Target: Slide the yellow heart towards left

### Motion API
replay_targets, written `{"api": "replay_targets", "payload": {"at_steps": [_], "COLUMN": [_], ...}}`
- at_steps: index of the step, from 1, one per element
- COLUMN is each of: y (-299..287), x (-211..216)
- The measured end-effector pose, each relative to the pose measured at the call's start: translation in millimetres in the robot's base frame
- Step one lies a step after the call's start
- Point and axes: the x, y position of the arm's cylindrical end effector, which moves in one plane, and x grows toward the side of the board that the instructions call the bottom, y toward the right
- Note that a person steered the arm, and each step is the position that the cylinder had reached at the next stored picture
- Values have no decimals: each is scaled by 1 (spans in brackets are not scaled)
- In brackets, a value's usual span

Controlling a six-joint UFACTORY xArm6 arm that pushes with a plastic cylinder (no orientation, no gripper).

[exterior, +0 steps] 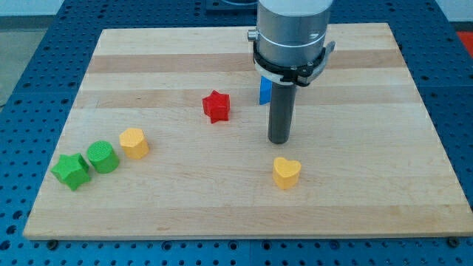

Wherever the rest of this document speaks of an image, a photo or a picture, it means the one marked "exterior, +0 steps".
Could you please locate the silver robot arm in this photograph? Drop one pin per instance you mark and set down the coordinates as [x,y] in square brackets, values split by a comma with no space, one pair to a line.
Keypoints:
[289,50]

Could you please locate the yellow heart block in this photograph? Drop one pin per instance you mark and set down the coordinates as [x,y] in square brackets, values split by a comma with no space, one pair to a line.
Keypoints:
[286,172]

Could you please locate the green star block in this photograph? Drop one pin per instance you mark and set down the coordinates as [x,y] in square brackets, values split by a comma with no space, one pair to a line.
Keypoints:
[71,170]

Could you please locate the red star block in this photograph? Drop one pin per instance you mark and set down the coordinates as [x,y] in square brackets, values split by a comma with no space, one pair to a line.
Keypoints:
[217,106]

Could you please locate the green cylinder block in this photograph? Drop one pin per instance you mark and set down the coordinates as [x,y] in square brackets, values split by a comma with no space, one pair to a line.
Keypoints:
[102,156]

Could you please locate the wooden board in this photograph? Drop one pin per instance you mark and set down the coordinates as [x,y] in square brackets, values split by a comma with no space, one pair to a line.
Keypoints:
[372,162]

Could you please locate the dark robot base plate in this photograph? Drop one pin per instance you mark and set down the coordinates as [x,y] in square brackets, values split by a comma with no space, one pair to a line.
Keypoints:
[230,6]

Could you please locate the black clamp ring mount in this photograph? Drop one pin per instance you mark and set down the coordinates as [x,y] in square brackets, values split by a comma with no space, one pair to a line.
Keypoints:
[289,75]

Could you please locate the blue block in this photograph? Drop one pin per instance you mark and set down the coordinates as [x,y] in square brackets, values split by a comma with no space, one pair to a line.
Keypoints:
[264,91]

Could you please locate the yellow pentagon block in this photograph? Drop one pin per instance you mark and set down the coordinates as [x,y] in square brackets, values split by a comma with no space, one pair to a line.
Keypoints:
[134,143]

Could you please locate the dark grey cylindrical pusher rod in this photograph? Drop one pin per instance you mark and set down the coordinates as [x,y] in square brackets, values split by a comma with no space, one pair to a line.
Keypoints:
[281,111]

